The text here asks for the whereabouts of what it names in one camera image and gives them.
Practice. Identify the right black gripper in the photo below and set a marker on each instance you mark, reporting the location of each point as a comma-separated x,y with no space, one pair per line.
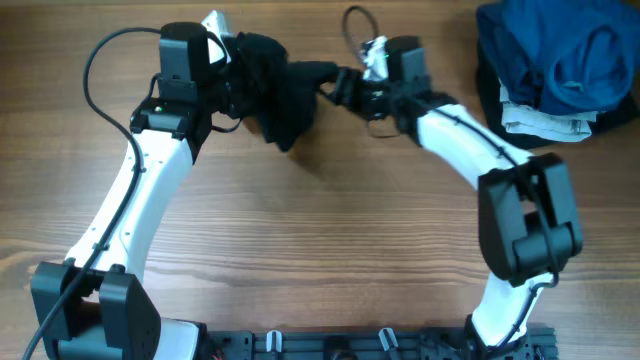
347,89

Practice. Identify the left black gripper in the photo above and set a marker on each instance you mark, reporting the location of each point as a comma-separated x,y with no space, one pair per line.
232,93

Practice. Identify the black t-shirt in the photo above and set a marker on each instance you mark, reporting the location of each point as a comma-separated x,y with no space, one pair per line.
286,92

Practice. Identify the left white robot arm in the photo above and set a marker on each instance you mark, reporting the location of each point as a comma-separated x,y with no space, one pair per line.
93,305

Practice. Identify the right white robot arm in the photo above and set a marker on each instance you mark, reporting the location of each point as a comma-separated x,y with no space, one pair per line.
528,225

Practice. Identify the black garment under pile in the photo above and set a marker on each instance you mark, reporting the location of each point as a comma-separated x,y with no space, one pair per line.
488,88

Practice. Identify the blue garment on pile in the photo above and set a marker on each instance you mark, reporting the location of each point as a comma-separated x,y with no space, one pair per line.
562,57

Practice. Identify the white folded garment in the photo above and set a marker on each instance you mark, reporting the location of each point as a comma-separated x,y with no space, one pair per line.
523,119

